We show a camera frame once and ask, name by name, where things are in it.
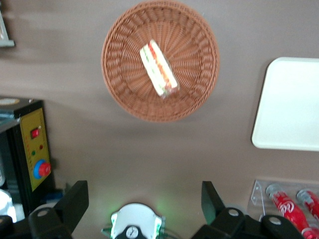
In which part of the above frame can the grey wire snack rack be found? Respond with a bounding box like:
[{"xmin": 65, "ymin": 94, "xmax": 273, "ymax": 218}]
[{"xmin": 0, "ymin": 7, "xmax": 15, "ymax": 48}]

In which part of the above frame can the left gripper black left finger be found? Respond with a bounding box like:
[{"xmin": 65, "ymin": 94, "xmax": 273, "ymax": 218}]
[{"xmin": 28, "ymin": 180, "xmax": 90, "ymax": 239}]

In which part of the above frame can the cream plastic tray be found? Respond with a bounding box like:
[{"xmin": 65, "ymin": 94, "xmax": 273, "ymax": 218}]
[{"xmin": 251, "ymin": 57, "xmax": 319, "ymax": 152}]

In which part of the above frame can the clear acrylic bottle rack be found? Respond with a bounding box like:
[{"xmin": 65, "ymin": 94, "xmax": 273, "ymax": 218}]
[{"xmin": 248, "ymin": 179, "xmax": 319, "ymax": 222}]

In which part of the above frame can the round brown wicker basket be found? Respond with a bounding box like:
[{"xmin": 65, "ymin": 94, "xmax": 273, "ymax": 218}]
[{"xmin": 100, "ymin": 0, "xmax": 221, "ymax": 123}]

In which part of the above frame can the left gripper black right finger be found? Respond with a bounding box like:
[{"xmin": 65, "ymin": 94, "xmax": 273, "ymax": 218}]
[{"xmin": 191, "ymin": 181, "xmax": 247, "ymax": 239}]

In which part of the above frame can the layered sandwich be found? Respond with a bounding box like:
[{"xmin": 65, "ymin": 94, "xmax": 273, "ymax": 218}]
[{"xmin": 139, "ymin": 39, "xmax": 180, "ymax": 98}]

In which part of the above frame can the black food warmer yellow panel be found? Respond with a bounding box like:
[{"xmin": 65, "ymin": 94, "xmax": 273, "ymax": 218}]
[{"xmin": 0, "ymin": 98, "xmax": 57, "ymax": 222}]

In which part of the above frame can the red cola bottle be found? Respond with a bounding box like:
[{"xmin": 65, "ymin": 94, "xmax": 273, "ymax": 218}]
[
  {"xmin": 265, "ymin": 184, "xmax": 319, "ymax": 239},
  {"xmin": 296, "ymin": 188, "xmax": 319, "ymax": 220}
]

